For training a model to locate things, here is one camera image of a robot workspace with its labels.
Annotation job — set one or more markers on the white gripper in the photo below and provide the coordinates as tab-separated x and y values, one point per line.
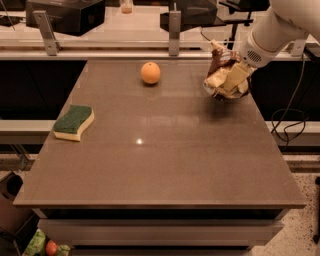
252	53

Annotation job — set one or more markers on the brown chip bag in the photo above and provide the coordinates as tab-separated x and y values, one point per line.
222	61

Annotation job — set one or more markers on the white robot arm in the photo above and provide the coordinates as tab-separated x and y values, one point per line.
285	21

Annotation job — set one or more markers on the green yellow sponge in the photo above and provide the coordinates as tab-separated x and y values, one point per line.
73	123

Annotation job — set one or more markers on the black office chair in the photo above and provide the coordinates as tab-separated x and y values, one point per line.
189	14

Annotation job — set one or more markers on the orange fruit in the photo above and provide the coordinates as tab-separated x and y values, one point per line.
150	73

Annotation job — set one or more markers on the clear plastic cup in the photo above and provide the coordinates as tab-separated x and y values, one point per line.
126	6

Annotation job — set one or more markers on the black box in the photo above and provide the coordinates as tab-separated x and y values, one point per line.
72	17

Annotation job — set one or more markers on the grey table drawer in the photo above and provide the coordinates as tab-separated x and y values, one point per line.
198	233

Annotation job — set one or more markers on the small green packet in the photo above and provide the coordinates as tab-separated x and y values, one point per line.
63	250

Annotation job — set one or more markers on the red tomato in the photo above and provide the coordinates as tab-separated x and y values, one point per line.
51	248

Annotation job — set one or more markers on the right metal bracket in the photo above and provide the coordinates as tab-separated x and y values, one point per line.
296	47

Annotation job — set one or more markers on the metal bracket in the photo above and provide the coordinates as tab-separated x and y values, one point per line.
51	44
296	47
174	32

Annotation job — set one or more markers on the middle metal bracket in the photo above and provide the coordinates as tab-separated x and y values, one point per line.
174	32

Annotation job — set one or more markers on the left metal bracket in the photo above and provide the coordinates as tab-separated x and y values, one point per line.
51	44

